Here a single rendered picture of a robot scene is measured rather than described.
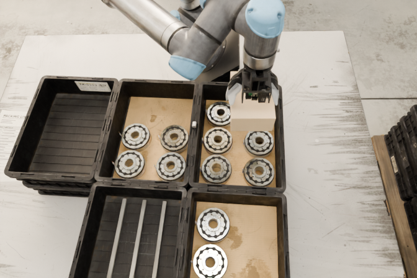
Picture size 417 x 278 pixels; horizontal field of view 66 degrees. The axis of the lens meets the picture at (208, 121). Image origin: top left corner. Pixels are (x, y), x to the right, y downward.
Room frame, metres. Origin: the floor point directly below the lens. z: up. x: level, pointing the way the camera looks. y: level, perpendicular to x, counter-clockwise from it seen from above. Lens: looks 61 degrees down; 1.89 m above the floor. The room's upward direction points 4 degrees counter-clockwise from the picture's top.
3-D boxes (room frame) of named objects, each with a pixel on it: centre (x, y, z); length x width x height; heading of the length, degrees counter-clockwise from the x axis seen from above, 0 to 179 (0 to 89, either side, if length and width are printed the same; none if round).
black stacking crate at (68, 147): (0.57, 0.50, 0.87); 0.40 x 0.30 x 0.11; 172
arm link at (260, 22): (0.48, -0.12, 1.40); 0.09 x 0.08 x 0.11; 40
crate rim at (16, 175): (0.57, 0.50, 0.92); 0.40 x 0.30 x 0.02; 172
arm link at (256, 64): (0.48, -0.13, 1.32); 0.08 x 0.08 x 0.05
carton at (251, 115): (0.50, -0.13, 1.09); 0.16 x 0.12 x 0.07; 175
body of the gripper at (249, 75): (0.47, -0.13, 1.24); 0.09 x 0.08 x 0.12; 175
